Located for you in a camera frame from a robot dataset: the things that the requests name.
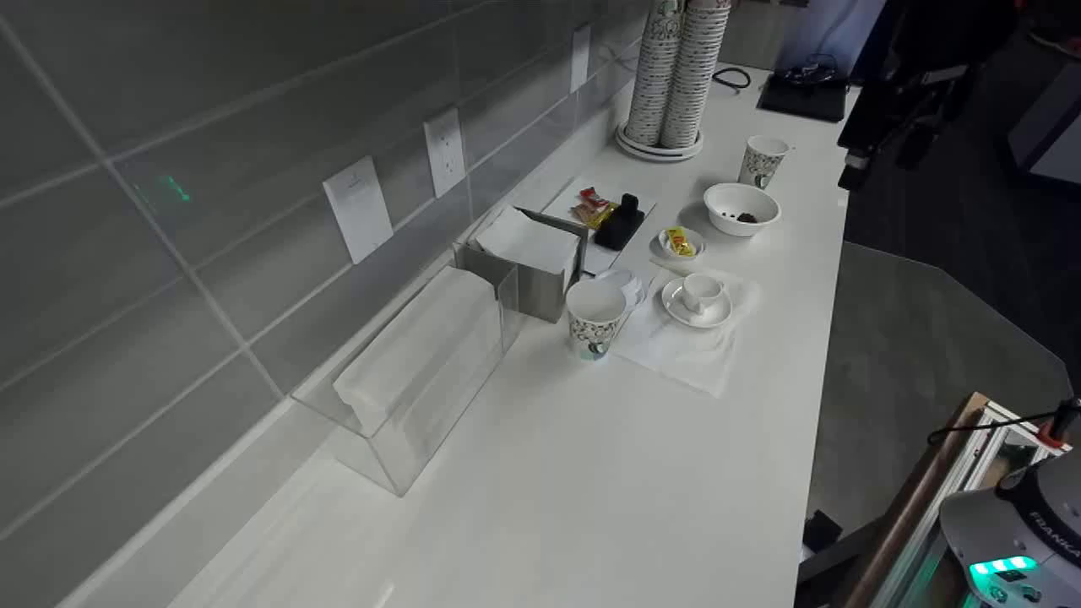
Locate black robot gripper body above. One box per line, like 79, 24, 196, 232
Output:
871, 0, 1016, 130

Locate white plastic bowl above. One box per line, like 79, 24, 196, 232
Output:
701, 180, 785, 240

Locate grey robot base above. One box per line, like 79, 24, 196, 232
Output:
937, 454, 1081, 608

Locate patterned paper cup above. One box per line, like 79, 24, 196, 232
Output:
560, 275, 631, 366
738, 131, 790, 192

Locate tall paper cup stack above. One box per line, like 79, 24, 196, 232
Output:
660, 0, 734, 151

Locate white espresso cup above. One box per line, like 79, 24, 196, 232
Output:
680, 272, 727, 317

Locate black flat box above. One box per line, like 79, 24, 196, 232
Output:
756, 63, 851, 125

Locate grey cabinet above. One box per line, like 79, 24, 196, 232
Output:
1007, 55, 1081, 189

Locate small dish with yellow food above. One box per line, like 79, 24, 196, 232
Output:
651, 223, 707, 275

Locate white round tray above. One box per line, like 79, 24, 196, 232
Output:
611, 125, 707, 170

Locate black plastic gadget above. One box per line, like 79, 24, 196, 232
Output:
591, 192, 648, 255

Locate small white packet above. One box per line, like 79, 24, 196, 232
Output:
616, 267, 651, 311

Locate white rectangular tray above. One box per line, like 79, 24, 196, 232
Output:
541, 176, 663, 282

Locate grey napkin dispenser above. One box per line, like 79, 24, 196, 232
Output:
454, 203, 591, 328

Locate white paper towel stack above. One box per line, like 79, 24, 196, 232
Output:
330, 263, 505, 435

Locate clear acrylic towel holder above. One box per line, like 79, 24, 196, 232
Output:
287, 263, 526, 500

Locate thin black base cable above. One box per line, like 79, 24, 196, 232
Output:
925, 396, 1081, 454

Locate wooden frame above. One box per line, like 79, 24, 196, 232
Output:
843, 389, 1074, 608

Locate white wall outlet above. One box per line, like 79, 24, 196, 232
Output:
320, 155, 395, 267
422, 105, 471, 201

